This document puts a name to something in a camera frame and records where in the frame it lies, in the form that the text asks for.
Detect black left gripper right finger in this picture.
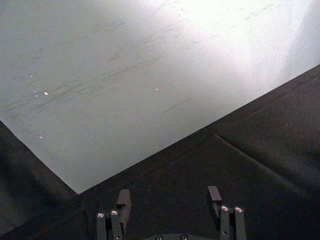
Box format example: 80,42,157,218
207,185,247,240

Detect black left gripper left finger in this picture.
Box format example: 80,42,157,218
96,188,132,240

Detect black table cloth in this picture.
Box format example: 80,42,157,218
0,64,320,240

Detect plain pale wall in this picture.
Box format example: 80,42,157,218
0,0,320,195

